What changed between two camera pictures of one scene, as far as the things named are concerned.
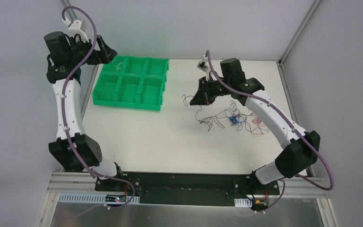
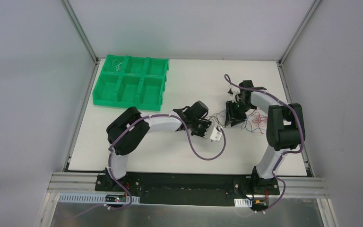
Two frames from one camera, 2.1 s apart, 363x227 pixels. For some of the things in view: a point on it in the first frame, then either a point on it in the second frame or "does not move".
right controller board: (260, 203) does not move
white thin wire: (114, 65) does not move
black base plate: (190, 187) does not move
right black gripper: (206, 92) -> (233, 115)
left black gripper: (97, 53) -> (201, 127)
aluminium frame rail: (81, 182) does not move
